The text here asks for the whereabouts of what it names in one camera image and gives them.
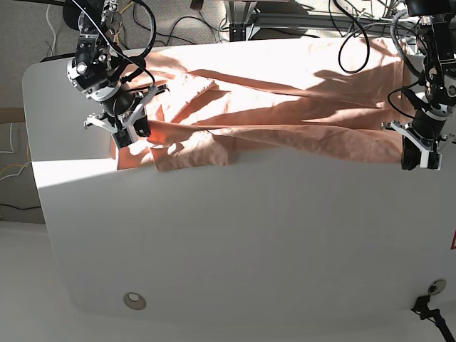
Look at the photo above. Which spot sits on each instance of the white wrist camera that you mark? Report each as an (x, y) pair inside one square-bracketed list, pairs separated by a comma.
[(125, 137), (431, 160)]

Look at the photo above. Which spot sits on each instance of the peach pink T-shirt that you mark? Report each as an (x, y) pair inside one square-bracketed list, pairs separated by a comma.
[(221, 99)]

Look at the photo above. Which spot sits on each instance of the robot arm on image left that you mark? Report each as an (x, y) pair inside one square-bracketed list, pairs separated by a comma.
[(122, 85)]

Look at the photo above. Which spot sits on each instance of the round metal table grommet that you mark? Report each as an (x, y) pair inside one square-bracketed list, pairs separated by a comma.
[(134, 301)]

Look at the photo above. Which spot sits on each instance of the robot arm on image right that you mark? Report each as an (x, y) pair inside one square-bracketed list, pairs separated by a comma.
[(433, 94)]

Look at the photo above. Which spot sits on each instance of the black cable clamp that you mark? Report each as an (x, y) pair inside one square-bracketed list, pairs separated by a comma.
[(422, 310)]

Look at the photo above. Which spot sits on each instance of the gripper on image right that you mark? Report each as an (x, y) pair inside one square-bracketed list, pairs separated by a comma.
[(424, 129)]

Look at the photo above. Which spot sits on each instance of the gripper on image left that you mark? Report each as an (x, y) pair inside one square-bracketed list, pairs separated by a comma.
[(126, 108)]

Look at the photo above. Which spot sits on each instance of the aluminium frame post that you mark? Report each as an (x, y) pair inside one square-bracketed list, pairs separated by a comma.
[(239, 14)]

